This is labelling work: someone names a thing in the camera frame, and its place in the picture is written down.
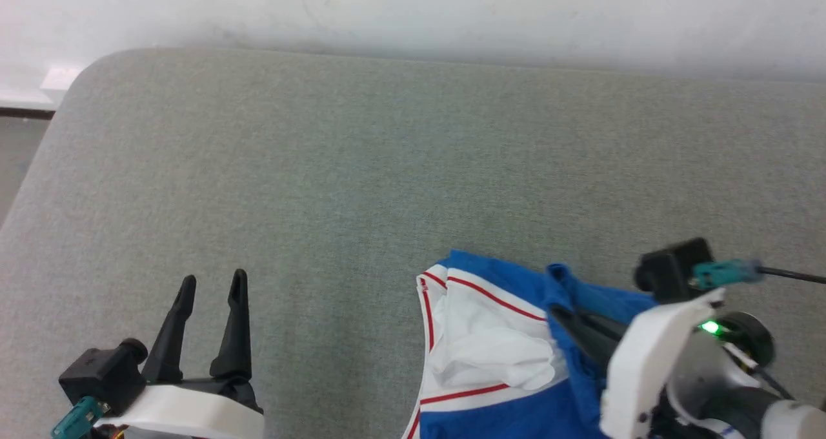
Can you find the white wall socket plate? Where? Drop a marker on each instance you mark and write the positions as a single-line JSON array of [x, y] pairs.
[[60, 78]]

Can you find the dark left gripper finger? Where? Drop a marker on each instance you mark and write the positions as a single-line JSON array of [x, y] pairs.
[[171, 342], [237, 342]]

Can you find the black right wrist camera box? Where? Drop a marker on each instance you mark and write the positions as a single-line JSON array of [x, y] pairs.
[[671, 271]]

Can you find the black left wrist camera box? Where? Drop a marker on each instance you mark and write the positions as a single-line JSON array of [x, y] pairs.
[[103, 371]]

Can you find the dark skirting board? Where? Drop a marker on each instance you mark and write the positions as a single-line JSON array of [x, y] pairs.
[[26, 112]]

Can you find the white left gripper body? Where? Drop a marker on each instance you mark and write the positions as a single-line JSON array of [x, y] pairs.
[[193, 413]]

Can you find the grey fabric sofa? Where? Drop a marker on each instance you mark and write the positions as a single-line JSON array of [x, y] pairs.
[[322, 168]]

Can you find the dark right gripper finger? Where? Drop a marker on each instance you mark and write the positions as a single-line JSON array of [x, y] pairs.
[[590, 342], [606, 327]]

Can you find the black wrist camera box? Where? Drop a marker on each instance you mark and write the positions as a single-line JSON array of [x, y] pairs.
[[103, 371], [671, 271]]

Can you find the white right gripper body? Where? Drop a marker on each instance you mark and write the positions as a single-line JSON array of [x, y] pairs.
[[639, 374]]

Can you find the blue white red garment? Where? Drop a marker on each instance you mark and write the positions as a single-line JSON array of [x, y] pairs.
[[490, 348]]

